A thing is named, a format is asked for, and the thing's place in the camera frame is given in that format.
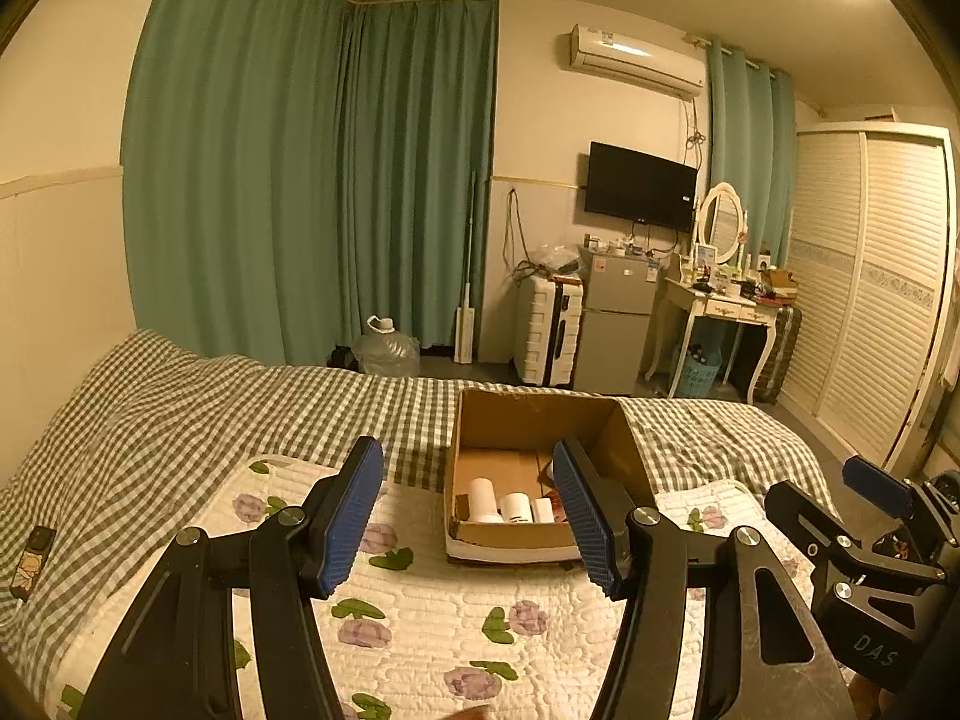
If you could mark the black wall television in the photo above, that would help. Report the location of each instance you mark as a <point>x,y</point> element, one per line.
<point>641,187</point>

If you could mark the wide green curtain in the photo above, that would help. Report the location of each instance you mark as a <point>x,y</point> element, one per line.
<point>232,180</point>

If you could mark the white louvred wardrobe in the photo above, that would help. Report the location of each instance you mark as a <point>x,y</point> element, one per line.
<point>877,277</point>

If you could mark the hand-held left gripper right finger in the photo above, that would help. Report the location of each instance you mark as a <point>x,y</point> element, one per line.
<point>589,525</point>

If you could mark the dark bag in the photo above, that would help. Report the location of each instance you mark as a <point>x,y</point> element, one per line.
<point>343,358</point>

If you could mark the blue woven basket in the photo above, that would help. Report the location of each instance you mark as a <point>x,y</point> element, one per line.
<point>694,375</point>

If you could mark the dark phone with sticker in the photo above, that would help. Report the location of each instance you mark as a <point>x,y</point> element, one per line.
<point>34,562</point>

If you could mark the silver mini fridge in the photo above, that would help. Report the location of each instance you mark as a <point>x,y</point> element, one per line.
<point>619,337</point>

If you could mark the narrow green curtain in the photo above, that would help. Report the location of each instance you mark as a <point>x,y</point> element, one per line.
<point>746,142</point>

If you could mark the white dressing table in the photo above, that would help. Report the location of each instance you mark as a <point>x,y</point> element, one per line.
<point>720,307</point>

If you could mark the white plug charger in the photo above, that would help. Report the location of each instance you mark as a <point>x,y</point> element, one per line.
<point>516,508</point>

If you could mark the white oval vanity mirror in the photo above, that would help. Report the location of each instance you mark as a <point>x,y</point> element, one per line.
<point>722,217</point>

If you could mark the green corner curtain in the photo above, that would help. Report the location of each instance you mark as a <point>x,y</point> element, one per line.
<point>420,180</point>

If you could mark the brown cardboard box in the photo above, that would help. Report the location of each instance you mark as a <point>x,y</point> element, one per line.
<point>525,427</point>

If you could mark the white hard suitcase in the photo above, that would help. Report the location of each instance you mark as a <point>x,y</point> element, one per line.
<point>540,334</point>

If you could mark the red pink booklet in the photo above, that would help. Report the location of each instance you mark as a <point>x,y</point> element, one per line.
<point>556,501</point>

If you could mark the brown suitcase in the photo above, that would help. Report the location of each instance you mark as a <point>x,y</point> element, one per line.
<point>784,352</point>

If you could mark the white air conditioner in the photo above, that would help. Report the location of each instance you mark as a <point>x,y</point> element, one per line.
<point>634,60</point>

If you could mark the white plastic bottle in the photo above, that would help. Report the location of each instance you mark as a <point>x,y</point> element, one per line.
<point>484,499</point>

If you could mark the clear water jug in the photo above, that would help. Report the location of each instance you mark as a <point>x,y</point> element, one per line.
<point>386,352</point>

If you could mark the floral quilted mat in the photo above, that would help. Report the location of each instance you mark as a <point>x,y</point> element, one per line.
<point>420,615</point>

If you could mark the clear plastic bag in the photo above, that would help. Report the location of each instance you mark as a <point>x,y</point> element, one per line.
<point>555,259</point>

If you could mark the white flat mop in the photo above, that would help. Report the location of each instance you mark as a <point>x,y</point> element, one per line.
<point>465,330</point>

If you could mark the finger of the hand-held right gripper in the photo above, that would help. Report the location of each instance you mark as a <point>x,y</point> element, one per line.
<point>874,476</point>
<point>802,514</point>

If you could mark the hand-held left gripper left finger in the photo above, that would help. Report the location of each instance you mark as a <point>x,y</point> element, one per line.
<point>352,517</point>

